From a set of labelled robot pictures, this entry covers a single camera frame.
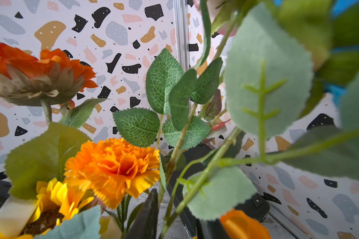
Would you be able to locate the orange sunflower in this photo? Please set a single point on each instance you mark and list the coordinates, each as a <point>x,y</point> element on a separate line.
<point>51,79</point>

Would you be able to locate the yellow sunflower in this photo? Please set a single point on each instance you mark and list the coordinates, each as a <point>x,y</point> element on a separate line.
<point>57,202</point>

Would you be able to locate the orange carnation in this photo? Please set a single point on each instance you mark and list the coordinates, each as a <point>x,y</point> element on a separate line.
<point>112,169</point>

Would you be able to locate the orange rose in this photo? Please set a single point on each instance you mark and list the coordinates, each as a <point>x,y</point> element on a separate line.
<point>233,225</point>

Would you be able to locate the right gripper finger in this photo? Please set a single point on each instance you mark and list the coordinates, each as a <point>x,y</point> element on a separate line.
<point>145,224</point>

